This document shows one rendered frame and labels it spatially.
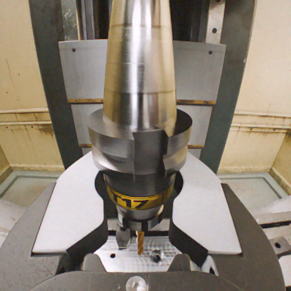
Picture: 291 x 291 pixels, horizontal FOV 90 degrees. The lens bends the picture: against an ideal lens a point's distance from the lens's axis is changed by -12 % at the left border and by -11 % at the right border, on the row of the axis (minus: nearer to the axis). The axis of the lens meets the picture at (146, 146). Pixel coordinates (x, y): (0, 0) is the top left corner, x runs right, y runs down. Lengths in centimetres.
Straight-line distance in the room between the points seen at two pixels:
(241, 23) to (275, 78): 61
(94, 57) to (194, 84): 30
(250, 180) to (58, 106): 132
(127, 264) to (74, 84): 50
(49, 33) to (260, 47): 97
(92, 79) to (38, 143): 82
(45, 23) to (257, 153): 137
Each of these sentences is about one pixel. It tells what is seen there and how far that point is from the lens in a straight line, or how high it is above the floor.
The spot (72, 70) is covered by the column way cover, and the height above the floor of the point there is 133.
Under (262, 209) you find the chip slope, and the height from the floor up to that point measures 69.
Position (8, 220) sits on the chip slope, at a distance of 104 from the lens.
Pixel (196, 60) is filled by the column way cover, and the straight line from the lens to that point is 53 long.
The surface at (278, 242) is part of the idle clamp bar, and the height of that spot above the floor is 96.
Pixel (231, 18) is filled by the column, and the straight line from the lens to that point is 63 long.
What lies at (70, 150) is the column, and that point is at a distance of 72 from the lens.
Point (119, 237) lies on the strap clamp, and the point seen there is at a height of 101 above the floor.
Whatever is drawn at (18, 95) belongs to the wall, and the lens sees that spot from 118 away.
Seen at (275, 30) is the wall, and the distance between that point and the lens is 115.
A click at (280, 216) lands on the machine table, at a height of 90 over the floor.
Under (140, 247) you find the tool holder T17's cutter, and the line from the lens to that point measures 20.
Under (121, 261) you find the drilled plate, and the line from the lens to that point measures 42.
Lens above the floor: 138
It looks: 31 degrees down
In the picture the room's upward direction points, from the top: 1 degrees clockwise
